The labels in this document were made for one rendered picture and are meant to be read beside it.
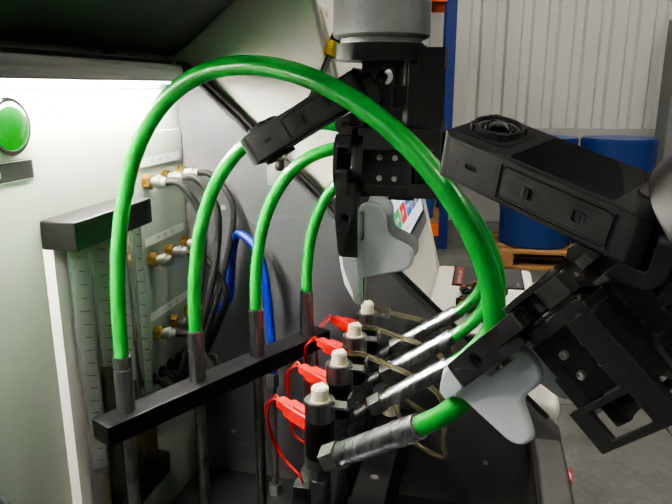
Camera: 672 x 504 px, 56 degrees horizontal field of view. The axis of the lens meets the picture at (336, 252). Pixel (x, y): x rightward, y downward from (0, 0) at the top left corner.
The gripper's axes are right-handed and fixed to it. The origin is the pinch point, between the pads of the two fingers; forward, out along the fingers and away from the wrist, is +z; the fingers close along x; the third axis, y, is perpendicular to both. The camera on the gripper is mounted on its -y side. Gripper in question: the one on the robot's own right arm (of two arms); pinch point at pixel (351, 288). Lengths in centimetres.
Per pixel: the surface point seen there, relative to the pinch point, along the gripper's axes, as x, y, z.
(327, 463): -10.7, 0.5, 10.3
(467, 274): 97, 8, 26
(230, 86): 35.0, -24.9, -16.9
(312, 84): -10.0, -0.7, -16.9
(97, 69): 7.9, -28.0, -18.4
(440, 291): 83, 3, 26
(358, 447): -11.7, 3.0, 8.0
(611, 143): 474, 104, 23
